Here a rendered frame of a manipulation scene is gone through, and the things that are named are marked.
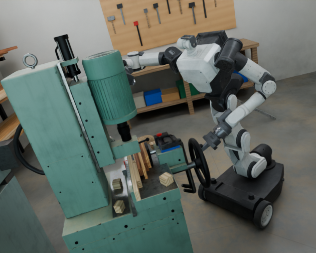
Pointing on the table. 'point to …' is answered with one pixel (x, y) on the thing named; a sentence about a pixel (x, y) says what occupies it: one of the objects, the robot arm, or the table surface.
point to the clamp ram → (150, 152)
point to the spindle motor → (110, 87)
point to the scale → (128, 173)
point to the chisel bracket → (125, 147)
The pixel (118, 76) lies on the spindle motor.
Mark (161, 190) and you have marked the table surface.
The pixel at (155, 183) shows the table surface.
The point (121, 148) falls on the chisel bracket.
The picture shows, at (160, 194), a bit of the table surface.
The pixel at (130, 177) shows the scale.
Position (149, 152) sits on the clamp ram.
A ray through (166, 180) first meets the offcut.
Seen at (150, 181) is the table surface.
